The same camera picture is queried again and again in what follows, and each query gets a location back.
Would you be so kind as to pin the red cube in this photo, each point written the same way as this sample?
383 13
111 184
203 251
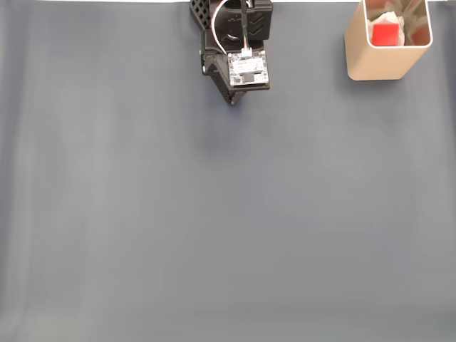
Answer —
384 35

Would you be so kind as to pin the beige rounded box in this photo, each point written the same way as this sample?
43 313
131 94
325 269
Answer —
374 64

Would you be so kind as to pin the grey table mat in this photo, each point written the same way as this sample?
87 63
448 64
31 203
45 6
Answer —
228 213

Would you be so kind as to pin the white crumpled tissue paper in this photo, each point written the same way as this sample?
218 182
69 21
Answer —
386 17

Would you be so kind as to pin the camera circuit board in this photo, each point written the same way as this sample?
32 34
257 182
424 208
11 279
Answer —
248 67

